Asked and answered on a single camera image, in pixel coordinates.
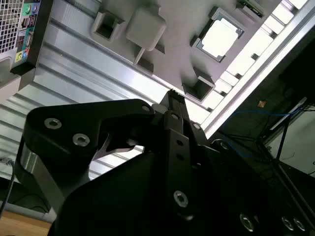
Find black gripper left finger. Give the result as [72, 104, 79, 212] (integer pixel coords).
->
[14, 89, 195, 219]

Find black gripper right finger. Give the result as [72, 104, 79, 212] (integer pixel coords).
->
[173, 90, 222, 170]

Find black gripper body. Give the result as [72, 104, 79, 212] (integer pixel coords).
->
[49, 139, 315, 236]

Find silver square CPU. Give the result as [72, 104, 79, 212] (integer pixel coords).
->
[195, 17, 246, 62]

